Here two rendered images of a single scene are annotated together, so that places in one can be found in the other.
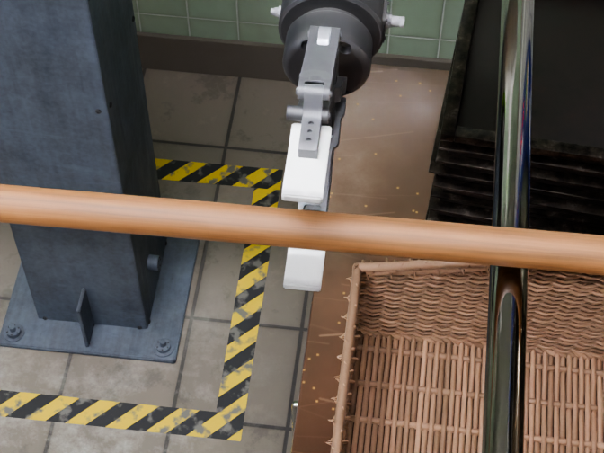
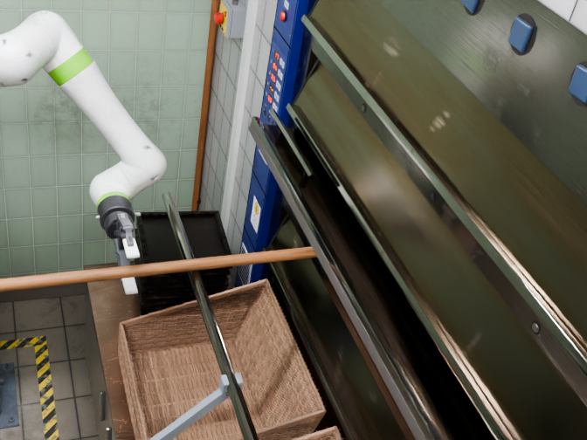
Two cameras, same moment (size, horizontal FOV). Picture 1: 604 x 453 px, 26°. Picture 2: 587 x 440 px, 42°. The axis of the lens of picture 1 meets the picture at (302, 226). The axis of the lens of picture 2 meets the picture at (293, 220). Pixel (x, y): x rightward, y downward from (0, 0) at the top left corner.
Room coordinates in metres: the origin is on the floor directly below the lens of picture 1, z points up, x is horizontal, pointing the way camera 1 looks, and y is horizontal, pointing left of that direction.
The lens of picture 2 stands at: (-0.82, 0.45, 2.47)
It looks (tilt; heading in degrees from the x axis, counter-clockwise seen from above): 36 degrees down; 328
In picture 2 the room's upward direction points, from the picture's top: 11 degrees clockwise
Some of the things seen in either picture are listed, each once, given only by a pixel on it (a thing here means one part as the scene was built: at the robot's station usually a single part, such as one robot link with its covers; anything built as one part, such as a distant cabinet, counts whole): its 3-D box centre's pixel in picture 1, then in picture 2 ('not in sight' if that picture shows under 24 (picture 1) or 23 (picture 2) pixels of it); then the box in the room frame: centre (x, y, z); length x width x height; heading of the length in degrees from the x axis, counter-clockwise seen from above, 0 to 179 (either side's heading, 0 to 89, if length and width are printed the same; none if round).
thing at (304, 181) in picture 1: (306, 162); (130, 248); (0.61, 0.00, 1.25); 0.07 x 0.03 x 0.01; 174
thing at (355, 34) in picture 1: (324, 76); (120, 231); (0.75, -0.02, 1.19); 0.09 x 0.07 x 0.08; 174
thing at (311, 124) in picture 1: (311, 119); (129, 236); (0.64, -0.01, 1.27); 0.05 x 0.01 x 0.03; 174
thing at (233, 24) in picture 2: not in sight; (232, 18); (1.46, -0.59, 1.46); 0.10 x 0.07 x 0.10; 173
